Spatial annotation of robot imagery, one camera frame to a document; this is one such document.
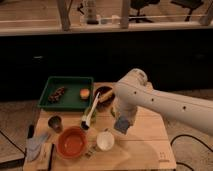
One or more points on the black marker on table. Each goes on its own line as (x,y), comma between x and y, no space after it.
(50,157)

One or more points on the dark round plate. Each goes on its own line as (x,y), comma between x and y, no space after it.
(101,106)

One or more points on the small dark metal cup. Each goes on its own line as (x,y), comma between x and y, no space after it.
(55,123)

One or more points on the grey blue cloth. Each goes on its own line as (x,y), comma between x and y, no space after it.
(33,146)

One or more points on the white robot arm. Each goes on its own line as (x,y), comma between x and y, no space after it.
(132,91)

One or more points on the white paper cup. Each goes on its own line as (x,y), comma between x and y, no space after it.
(105,140)

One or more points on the dark purple grapes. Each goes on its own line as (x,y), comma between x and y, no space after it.
(55,96)

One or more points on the green plastic tray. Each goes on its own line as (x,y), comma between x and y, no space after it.
(71,99)

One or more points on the yellow corn cob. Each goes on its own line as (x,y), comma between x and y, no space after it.
(106,96)

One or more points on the black office chair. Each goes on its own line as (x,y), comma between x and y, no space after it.
(138,5)

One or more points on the orange bowl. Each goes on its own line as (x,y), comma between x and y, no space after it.
(71,143)

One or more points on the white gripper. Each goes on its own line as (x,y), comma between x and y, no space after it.
(126,110)

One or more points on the green cucumber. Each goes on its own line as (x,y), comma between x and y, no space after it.
(112,112)

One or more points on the small item beside cup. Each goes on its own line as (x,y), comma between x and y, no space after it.
(90,152)

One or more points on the orange peach fruit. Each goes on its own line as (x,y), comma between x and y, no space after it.
(84,93)

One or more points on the blue sponge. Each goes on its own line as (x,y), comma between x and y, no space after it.
(122,125)

